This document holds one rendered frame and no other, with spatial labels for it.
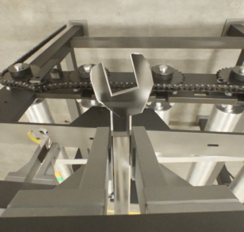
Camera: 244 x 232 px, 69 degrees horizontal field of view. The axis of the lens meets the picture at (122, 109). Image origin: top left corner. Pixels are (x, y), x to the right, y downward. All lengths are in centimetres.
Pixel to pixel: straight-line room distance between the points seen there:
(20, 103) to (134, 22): 108
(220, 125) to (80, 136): 60
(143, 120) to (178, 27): 109
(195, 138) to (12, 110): 61
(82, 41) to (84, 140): 86
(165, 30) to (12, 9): 123
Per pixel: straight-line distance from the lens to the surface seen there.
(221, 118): 86
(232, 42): 134
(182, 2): 153
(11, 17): 187
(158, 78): 69
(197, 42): 127
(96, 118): 62
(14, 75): 86
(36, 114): 93
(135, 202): 145
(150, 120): 60
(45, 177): 38
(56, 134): 55
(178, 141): 51
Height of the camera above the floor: 149
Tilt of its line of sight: 50 degrees down
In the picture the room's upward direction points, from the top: 171 degrees counter-clockwise
